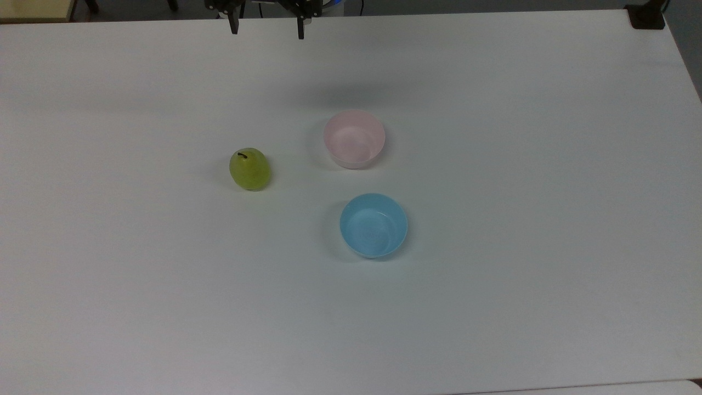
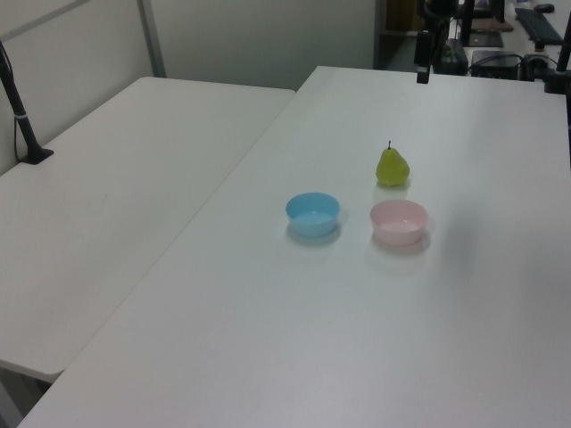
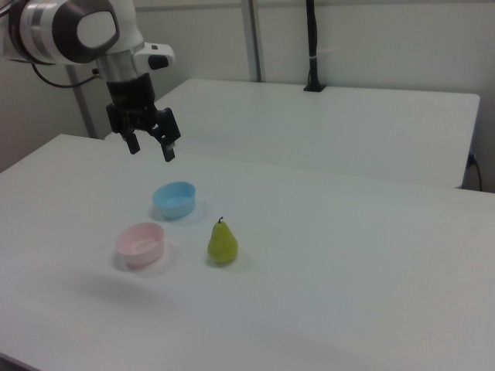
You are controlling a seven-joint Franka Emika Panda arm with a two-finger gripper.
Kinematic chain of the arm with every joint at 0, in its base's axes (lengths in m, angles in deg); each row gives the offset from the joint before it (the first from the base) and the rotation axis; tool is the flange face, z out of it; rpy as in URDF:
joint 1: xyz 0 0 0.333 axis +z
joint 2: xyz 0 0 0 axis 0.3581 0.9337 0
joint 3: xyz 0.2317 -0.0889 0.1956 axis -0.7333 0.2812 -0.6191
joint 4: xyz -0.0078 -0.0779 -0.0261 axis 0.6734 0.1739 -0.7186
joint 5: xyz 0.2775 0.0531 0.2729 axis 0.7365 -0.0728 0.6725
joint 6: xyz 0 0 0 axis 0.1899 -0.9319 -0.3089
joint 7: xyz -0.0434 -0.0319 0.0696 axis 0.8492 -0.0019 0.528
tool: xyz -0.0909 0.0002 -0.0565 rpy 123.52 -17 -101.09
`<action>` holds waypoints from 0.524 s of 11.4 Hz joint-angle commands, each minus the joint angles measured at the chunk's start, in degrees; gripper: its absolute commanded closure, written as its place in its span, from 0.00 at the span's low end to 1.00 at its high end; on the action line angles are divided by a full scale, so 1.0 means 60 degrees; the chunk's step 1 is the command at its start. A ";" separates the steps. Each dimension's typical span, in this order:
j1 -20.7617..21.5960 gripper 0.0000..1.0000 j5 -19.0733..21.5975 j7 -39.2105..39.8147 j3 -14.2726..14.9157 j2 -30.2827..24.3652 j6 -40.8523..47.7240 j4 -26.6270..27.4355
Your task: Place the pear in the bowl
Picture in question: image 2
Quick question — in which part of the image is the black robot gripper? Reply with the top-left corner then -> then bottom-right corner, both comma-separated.
414,0 -> 460,86

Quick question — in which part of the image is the green pear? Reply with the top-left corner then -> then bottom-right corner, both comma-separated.
375,140 -> 411,188

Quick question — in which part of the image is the pink plastic bowl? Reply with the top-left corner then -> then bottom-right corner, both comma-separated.
368,199 -> 429,246

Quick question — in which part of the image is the blue plastic bowl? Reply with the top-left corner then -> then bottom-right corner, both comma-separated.
285,192 -> 341,238

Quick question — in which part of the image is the black monitor stand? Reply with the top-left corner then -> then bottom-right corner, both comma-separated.
458,0 -> 506,49

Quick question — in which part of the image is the brown wooden board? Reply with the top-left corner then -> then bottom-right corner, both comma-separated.
471,16 -> 515,33

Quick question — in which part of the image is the black electronics box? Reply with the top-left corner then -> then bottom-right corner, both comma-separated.
469,49 -> 524,80

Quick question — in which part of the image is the black keyboard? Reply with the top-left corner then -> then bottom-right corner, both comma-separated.
514,7 -> 565,45

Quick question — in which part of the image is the black clamped camera stand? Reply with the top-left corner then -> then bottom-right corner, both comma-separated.
542,33 -> 571,95

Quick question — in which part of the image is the black camera stand with base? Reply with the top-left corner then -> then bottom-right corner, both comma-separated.
0,39 -> 55,167

